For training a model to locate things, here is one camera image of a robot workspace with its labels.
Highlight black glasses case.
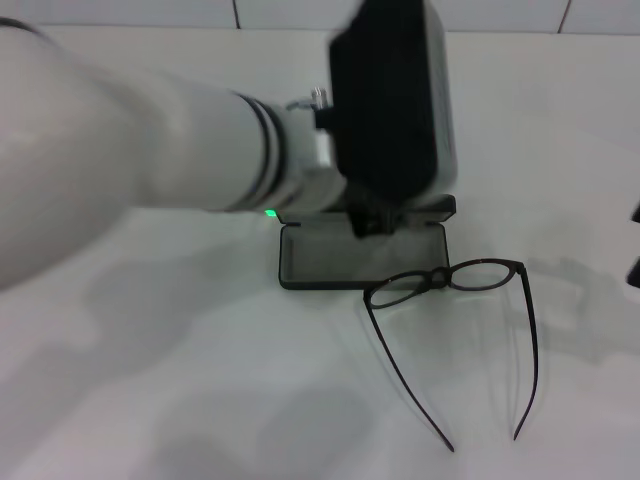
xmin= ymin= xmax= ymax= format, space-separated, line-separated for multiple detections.
xmin=277 ymin=193 xmax=457 ymax=291

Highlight black glasses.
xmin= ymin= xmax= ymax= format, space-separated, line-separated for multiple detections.
xmin=363 ymin=258 xmax=542 ymax=453

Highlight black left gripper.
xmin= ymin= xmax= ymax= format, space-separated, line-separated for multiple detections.
xmin=347 ymin=187 xmax=402 ymax=239

